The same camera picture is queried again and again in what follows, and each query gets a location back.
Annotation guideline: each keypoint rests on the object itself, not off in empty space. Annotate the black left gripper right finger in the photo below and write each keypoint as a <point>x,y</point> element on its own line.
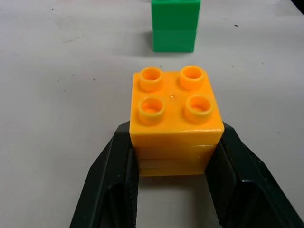
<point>247,180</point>

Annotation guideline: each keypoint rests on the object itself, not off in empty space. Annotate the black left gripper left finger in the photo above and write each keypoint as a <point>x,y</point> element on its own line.
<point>111,180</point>

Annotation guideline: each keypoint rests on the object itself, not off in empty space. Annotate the orange studded building block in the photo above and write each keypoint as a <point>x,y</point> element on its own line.
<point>175,118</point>

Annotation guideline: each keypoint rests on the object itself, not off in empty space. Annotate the green building block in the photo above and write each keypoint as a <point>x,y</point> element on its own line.
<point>174,26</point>

